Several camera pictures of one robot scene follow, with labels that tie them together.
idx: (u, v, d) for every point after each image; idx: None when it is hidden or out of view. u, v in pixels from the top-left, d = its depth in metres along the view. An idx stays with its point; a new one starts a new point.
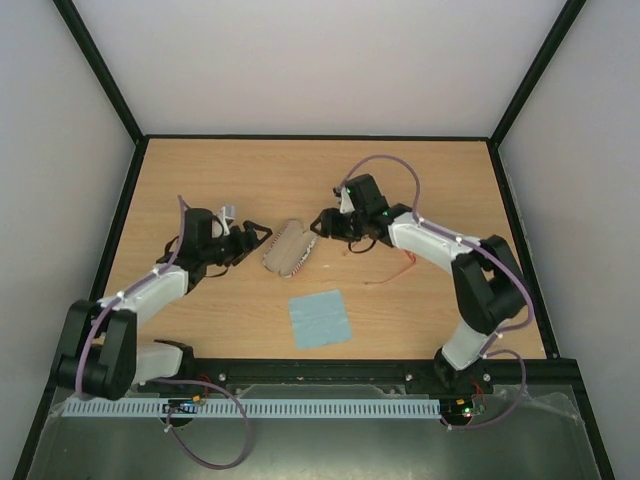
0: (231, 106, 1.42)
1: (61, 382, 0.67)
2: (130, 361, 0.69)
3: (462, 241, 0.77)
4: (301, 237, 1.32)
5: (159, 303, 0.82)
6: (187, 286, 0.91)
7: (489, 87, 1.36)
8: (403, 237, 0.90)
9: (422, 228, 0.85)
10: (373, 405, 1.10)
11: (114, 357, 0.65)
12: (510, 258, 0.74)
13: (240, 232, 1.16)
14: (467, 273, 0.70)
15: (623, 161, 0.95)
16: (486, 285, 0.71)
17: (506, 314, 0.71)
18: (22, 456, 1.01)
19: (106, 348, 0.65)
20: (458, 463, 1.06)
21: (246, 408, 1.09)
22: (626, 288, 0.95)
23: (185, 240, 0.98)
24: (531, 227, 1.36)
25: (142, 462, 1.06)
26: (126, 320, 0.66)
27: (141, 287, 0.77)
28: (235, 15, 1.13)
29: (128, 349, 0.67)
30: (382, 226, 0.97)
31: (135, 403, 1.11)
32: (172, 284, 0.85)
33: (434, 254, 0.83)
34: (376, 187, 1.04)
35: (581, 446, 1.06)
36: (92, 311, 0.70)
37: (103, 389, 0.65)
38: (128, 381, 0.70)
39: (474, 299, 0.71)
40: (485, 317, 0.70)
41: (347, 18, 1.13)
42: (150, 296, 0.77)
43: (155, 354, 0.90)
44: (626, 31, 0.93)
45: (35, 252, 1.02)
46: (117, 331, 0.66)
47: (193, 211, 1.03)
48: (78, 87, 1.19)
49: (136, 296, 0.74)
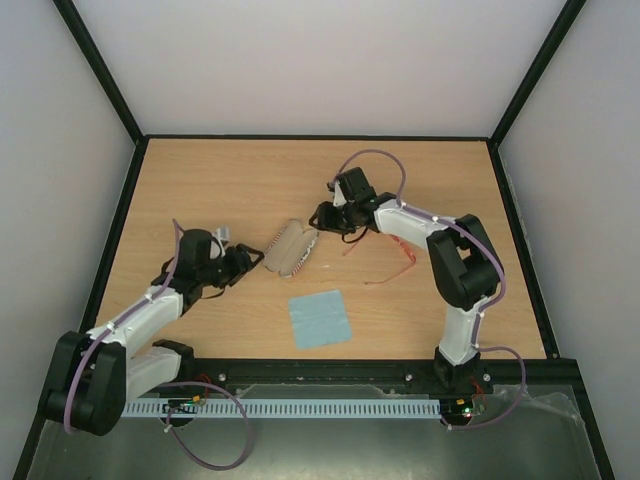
0: (232, 106, 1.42)
1: (50, 415, 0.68)
2: (119, 392, 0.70)
3: (439, 220, 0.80)
4: (301, 237, 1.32)
5: (151, 329, 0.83)
6: (182, 307, 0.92)
7: (489, 88, 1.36)
8: (387, 221, 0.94)
9: (404, 211, 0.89)
10: (373, 405, 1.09)
11: (101, 395, 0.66)
12: (485, 236, 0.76)
13: (237, 252, 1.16)
14: (441, 249, 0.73)
15: (624, 161, 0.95)
16: (460, 261, 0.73)
17: (479, 289, 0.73)
18: (22, 456, 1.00)
19: (93, 384, 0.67)
20: (457, 463, 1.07)
21: (246, 408, 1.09)
22: (626, 289, 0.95)
23: (182, 262, 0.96)
24: (531, 227, 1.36)
25: (143, 462, 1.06)
26: (114, 355, 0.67)
27: (131, 317, 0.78)
28: (234, 15, 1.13)
29: (115, 385, 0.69)
30: (369, 212, 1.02)
31: (135, 404, 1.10)
32: (166, 308, 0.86)
33: (414, 235, 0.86)
34: (363, 178, 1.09)
35: (581, 446, 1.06)
36: (81, 344, 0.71)
37: (89, 423, 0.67)
38: (117, 413, 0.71)
39: (448, 274, 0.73)
40: (458, 291, 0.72)
41: (347, 18, 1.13)
42: (141, 325, 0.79)
43: (152, 364, 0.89)
44: (627, 31, 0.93)
45: (35, 252, 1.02)
46: (104, 369, 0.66)
47: (192, 231, 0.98)
48: (78, 87, 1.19)
49: (126, 327, 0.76)
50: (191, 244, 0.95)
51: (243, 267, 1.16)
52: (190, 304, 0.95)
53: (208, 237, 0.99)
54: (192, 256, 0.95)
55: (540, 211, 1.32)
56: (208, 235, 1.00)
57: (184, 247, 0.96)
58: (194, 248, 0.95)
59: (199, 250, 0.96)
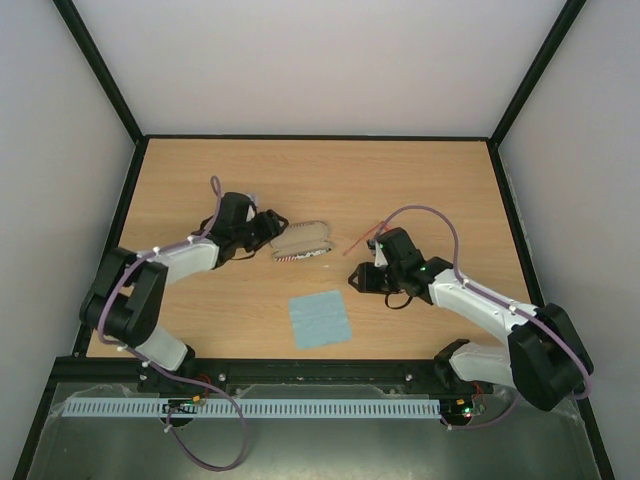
0: (232, 107, 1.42)
1: (92, 318, 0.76)
2: (153, 312, 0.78)
3: (516, 310, 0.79)
4: (317, 240, 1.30)
5: (189, 267, 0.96)
6: (216, 261, 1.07)
7: (490, 87, 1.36)
8: (447, 296, 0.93)
9: (467, 288, 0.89)
10: (374, 405, 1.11)
11: (143, 302, 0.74)
12: (569, 329, 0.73)
13: (268, 216, 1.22)
14: (526, 349, 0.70)
15: (624, 159, 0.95)
16: (546, 360, 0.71)
17: (568, 390, 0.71)
18: (22, 457, 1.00)
19: (135, 294, 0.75)
20: (457, 463, 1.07)
21: (243, 408, 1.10)
22: (626, 286, 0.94)
23: (222, 221, 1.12)
24: (531, 227, 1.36)
25: (142, 461, 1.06)
26: (156, 272, 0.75)
27: (174, 250, 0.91)
28: (234, 15, 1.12)
29: (152, 302, 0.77)
30: (422, 282, 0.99)
31: (135, 404, 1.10)
32: (203, 253, 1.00)
33: (481, 316, 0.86)
34: (409, 241, 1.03)
35: (582, 446, 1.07)
36: (127, 259, 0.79)
37: (126, 328, 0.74)
38: (146, 332, 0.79)
39: (535, 375, 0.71)
40: (547, 394, 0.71)
41: (345, 20, 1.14)
42: (181, 259, 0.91)
43: (165, 338, 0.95)
44: (627, 31, 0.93)
45: (35, 249, 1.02)
46: (146, 281, 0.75)
47: (233, 195, 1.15)
48: (78, 88, 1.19)
49: (169, 255, 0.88)
50: (232, 203, 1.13)
51: (273, 232, 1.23)
52: (224, 260, 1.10)
53: (246, 202, 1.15)
54: (231, 215, 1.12)
55: (540, 211, 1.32)
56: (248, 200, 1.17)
57: (225, 206, 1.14)
58: (233, 208, 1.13)
59: (237, 212, 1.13)
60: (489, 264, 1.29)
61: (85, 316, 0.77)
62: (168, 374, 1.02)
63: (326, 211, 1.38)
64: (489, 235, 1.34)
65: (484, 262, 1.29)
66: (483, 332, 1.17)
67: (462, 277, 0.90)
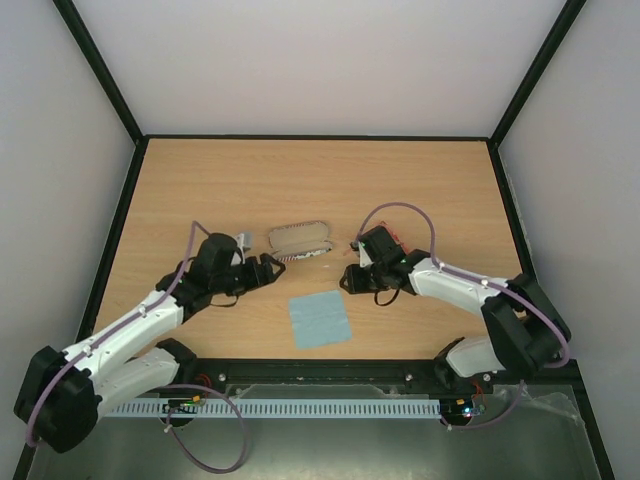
0: (231, 108, 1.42)
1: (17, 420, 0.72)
2: (81, 421, 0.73)
3: (488, 284, 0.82)
4: (318, 240, 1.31)
5: (140, 344, 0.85)
6: (182, 318, 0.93)
7: (490, 87, 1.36)
8: (425, 282, 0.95)
9: (444, 272, 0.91)
10: (374, 405, 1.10)
11: (65, 416, 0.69)
12: (539, 296, 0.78)
13: (257, 264, 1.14)
14: (498, 315, 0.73)
15: (624, 158, 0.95)
16: (521, 327, 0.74)
17: (546, 357, 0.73)
18: (23, 458, 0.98)
19: (56, 409, 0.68)
20: (457, 463, 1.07)
21: (241, 408, 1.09)
22: (626, 286, 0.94)
23: (199, 266, 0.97)
24: (531, 227, 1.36)
25: (143, 461, 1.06)
26: (80, 388, 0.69)
27: (108, 339, 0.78)
28: (235, 16, 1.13)
29: (76, 415, 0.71)
30: (402, 273, 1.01)
31: (135, 404, 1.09)
32: (158, 323, 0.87)
33: (458, 296, 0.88)
34: (389, 237, 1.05)
35: (582, 446, 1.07)
36: (56, 361, 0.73)
37: (53, 438, 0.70)
38: (77, 435, 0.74)
39: (510, 343, 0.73)
40: (525, 362, 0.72)
41: (345, 21, 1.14)
42: (119, 348, 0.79)
43: (142, 374, 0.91)
44: (628, 30, 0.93)
45: (34, 249, 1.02)
46: (67, 398, 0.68)
47: (217, 236, 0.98)
48: (79, 89, 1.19)
49: (104, 349, 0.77)
50: (213, 249, 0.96)
51: (260, 278, 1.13)
52: (193, 311, 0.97)
53: (231, 247, 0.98)
54: (211, 262, 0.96)
55: (540, 211, 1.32)
56: (233, 243, 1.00)
57: (205, 250, 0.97)
58: (214, 255, 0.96)
59: (218, 258, 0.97)
60: (489, 264, 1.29)
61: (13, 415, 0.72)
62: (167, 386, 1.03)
63: (327, 211, 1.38)
64: (489, 235, 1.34)
65: (484, 262, 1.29)
66: (483, 332, 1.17)
67: (438, 262, 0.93)
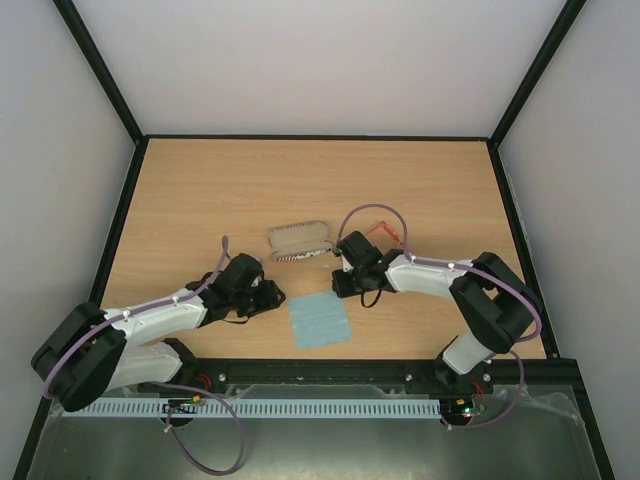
0: (232, 108, 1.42)
1: (42, 369, 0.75)
2: (103, 381, 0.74)
3: (455, 266, 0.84)
4: (319, 241, 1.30)
5: (166, 328, 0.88)
6: (203, 319, 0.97)
7: (490, 87, 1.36)
8: (402, 277, 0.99)
9: (416, 264, 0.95)
10: (374, 406, 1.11)
11: (88, 371, 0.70)
12: (504, 271, 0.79)
13: (271, 287, 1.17)
14: (466, 293, 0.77)
15: (623, 157, 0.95)
16: (491, 304, 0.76)
17: (520, 330, 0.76)
18: (23, 457, 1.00)
19: (85, 363, 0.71)
20: (457, 463, 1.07)
21: (236, 408, 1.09)
22: (625, 286, 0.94)
23: (225, 278, 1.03)
24: (532, 226, 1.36)
25: (142, 462, 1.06)
26: (113, 344, 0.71)
27: (149, 311, 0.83)
28: (233, 15, 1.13)
29: (100, 374, 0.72)
30: (380, 273, 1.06)
31: (135, 404, 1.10)
32: (186, 314, 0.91)
33: (431, 284, 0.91)
34: (364, 241, 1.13)
35: (582, 447, 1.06)
36: (94, 317, 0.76)
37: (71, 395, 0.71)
38: (93, 396, 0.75)
39: (482, 320, 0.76)
40: (499, 336, 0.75)
41: (345, 21, 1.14)
42: (152, 323, 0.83)
43: (150, 360, 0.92)
44: (627, 30, 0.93)
45: (34, 247, 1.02)
46: (98, 353, 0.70)
47: (247, 254, 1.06)
48: (79, 88, 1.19)
49: (140, 318, 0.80)
50: (242, 264, 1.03)
51: (272, 303, 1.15)
52: (211, 318, 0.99)
53: (257, 267, 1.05)
54: (237, 277, 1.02)
55: (540, 211, 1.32)
56: (260, 267, 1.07)
57: (234, 265, 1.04)
58: (242, 269, 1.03)
59: (245, 274, 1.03)
60: None
61: (38, 365, 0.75)
62: (166, 385, 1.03)
63: (326, 211, 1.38)
64: (489, 235, 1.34)
65: None
66: None
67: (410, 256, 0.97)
